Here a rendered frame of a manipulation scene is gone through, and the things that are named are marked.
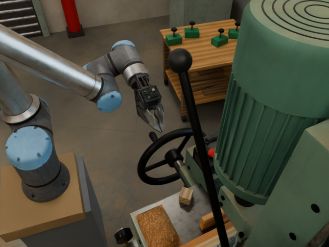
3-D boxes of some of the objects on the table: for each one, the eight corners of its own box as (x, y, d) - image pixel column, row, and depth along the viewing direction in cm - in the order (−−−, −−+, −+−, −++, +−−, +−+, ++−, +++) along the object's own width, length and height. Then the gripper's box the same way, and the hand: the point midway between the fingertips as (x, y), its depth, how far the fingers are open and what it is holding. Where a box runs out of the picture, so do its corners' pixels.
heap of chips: (162, 204, 82) (161, 199, 80) (182, 243, 75) (183, 239, 73) (134, 216, 80) (133, 211, 78) (152, 258, 72) (152, 254, 70)
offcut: (189, 205, 82) (190, 200, 80) (178, 201, 83) (178, 196, 80) (192, 195, 84) (193, 189, 82) (182, 192, 85) (182, 186, 83)
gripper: (128, 76, 99) (152, 128, 92) (151, 69, 102) (176, 119, 95) (127, 89, 107) (149, 138, 100) (149, 83, 110) (172, 130, 102)
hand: (159, 129), depth 100 cm, fingers closed
